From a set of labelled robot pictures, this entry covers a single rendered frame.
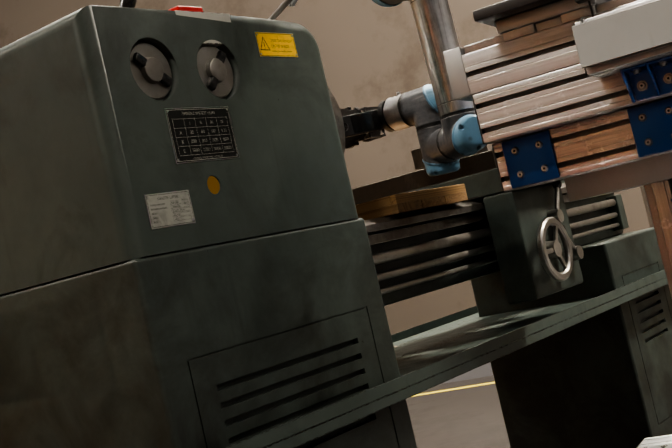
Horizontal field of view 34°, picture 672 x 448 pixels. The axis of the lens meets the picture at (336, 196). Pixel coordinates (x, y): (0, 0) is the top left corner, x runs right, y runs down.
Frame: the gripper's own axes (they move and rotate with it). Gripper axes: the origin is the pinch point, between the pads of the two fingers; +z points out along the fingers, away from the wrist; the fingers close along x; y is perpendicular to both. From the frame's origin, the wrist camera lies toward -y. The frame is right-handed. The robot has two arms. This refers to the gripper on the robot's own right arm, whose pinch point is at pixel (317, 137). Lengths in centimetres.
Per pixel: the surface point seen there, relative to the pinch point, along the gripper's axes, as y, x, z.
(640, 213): 325, -38, 64
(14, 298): -90, -23, -1
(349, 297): -40, -36, -30
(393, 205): -5.9, -19.9, -20.5
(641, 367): 85, -75, -26
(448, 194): 15.9, -19.5, -21.0
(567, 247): 46, -38, -32
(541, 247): 33, -36, -32
